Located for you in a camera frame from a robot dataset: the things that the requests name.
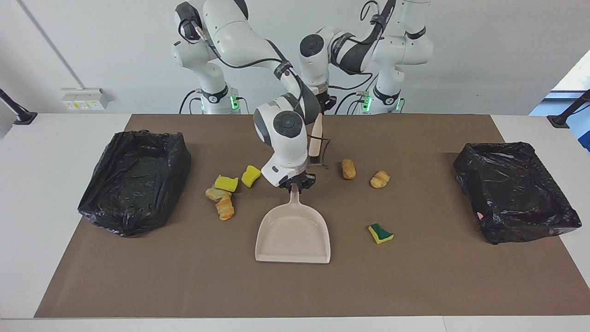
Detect beige hand brush black bristles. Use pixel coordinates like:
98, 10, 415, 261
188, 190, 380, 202
308, 113, 325, 165

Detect yellow green scouring sponge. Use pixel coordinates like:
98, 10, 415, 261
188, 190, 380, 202
241, 165, 261, 188
368, 223, 395, 245
214, 174, 239, 193

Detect beige plastic dustpan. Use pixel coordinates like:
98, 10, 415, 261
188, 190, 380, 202
255, 184, 331, 264

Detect striped orange croissant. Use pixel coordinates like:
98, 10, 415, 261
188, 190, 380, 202
370, 170, 391, 189
215, 196, 235, 221

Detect toasted bread chunk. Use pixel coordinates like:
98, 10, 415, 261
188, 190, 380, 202
205, 185, 232, 202

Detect black bag lined bin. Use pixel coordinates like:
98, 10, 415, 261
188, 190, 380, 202
77, 130, 192, 238

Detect black bin with pink spot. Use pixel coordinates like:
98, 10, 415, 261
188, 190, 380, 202
453, 142, 582, 245

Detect brown table mat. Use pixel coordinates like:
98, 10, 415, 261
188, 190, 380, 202
35, 114, 590, 319

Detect black clamp stand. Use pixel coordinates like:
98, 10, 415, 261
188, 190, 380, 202
0, 89, 38, 125
547, 89, 590, 129

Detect black base cable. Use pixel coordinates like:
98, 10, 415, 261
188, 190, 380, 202
179, 90, 203, 114
335, 91, 369, 114

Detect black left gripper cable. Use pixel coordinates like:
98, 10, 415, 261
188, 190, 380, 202
329, 0, 398, 92

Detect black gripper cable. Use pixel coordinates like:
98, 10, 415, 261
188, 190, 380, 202
177, 9, 332, 170
329, 0, 398, 92

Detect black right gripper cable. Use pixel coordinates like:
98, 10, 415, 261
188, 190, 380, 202
177, 9, 332, 170

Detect white wall socket box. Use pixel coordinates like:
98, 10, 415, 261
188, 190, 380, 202
61, 88, 110, 110

